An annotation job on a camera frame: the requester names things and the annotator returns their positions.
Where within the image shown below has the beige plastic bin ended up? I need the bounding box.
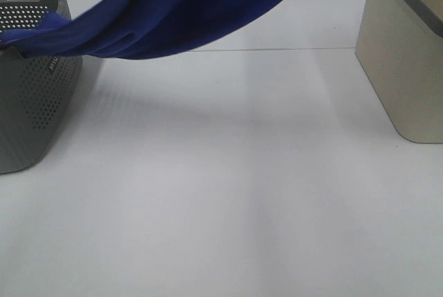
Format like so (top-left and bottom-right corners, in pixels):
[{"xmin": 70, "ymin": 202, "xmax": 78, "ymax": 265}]
[{"xmin": 355, "ymin": 0, "xmax": 442, "ymax": 144}]

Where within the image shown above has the grey perforated laundry basket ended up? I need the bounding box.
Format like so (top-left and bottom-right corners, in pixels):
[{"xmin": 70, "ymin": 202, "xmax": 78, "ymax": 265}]
[{"xmin": 1, "ymin": 0, "xmax": 82, "ymax": 174}]

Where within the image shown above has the blue microfibre towel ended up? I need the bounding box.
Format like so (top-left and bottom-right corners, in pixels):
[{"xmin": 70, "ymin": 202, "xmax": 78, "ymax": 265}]
[{"xmin": 1, "ymin": 0, "xmax": 284, "ymax": 60}]

